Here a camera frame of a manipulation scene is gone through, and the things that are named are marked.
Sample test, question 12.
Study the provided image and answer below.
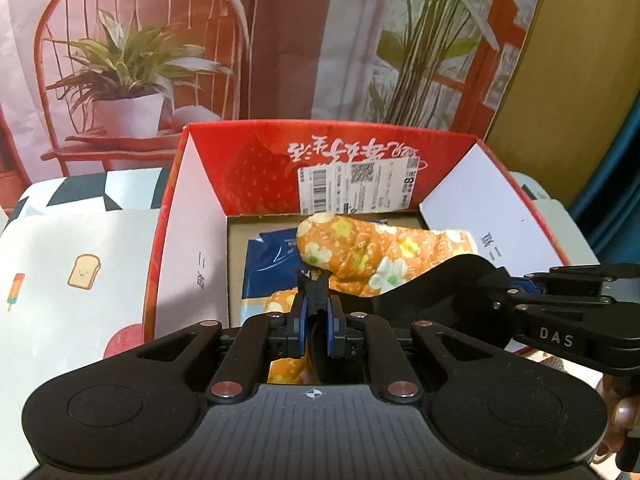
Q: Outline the printed room backdrop cloth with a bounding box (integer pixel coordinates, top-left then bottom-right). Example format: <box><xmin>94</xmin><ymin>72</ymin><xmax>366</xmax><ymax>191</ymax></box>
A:
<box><xmin>1</xmin><ymin>0</ymin><xmax>539</xmax><ymax>208</ymax></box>

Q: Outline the orange floral cloth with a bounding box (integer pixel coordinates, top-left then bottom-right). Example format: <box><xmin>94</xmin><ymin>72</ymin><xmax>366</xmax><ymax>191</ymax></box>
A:
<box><xmin>261</xmin><ymin>211</ymin><xmax>476</xmax><ymax>386</ymax></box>

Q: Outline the white shipping label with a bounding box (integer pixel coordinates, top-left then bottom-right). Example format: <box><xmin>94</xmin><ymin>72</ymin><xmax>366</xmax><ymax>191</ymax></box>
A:
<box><xmin>297</xmin><ymin>156</ymin><xmax>421</xmax><ymax>214</ymax></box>

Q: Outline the patterned tablecloth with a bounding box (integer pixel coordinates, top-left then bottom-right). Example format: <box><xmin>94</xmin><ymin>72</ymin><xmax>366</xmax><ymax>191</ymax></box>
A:
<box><xmin>1</xmin><ymin>168</ymin><xmax>169</xmax><ymax>479</ymax></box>

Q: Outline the wooden wall panel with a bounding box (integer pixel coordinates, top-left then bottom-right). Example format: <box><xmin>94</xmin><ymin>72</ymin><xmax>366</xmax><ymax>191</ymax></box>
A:
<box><xmin>487</xmin><ymin>0</ymin><xmax>639</xmax><ymax>205</ymax></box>

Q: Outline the person right hand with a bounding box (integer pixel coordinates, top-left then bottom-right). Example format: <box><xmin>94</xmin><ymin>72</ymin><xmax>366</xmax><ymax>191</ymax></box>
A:
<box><xmin>596</xmin><ymin>375</ymin><xmax>639</xmax><ymax>462</ymax></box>

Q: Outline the blue tissue pack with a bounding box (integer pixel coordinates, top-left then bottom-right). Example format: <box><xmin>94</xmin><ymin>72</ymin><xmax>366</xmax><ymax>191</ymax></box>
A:
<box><xmin>242</xmin><ymin>228</ymin><xmax>303</xmax><ymax>306</ymax></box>

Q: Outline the red strawberry cardboard box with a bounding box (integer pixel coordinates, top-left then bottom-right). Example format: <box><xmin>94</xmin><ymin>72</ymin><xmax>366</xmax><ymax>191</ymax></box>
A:
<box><xmin>143</xmin><ymin>119</ymin><xmax>568</xmax><ymax>339</ymax></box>

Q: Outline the black fabric garment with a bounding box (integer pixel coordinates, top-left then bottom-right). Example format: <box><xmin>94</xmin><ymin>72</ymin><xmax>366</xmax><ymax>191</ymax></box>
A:
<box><xmin>295</xmin><ymin>252</ymin><xmax>516</xmax><ymax>386</ymax></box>

